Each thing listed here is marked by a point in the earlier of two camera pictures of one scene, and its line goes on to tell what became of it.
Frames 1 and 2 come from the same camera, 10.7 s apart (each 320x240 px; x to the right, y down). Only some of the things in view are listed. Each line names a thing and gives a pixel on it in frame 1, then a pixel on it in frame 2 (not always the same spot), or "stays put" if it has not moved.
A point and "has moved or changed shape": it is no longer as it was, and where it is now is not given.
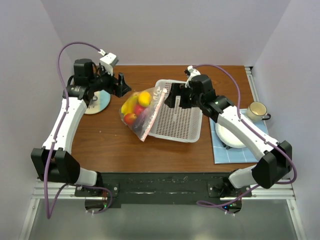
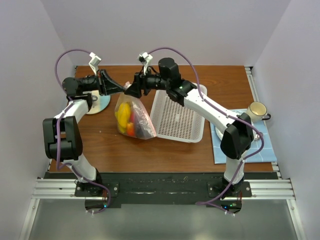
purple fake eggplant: x=141 y=119 -> x=139 y=132
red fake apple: x=138 y=109 -> x=132 y=117
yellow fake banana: x=128 y=107 -> x=122 y=116
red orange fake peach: x=130 y=118 -> x=130 y=129
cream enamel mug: x=257 y=112 stays put
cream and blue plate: x=99 y=102 stays put
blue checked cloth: x=222 y=155 stays put
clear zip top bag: x=139 y=109 has moved or changed shape
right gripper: x=178 y=89 -> x=140 y=82
